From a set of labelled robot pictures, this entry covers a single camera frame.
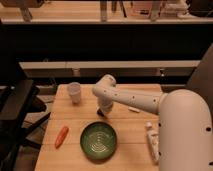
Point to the white paper cup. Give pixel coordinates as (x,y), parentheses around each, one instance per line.
(74,91)

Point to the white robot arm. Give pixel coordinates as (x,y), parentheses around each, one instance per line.
(185,123)

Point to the orange carrot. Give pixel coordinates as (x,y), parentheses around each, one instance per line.
(61,137)

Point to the white tube bottle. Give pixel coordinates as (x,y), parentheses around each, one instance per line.
(153,140)

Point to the white sponge block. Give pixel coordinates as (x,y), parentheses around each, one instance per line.
(135,110)

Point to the black chair left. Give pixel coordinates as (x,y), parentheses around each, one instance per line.
(18,98)

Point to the black eraser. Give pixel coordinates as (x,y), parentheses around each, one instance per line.
(100,113)

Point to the green bowl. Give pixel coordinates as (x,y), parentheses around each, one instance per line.
(98,141)

